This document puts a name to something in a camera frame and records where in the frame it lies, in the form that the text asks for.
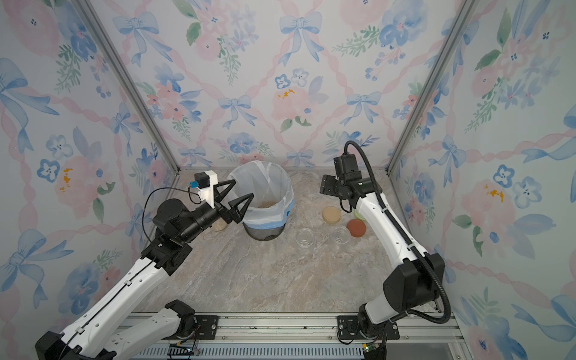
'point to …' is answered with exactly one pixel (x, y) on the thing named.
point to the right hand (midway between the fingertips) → (335, 183)
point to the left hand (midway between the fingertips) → (243, 188)
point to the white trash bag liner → (271, 187)
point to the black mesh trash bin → (264, 235)
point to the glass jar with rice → (304, 238)
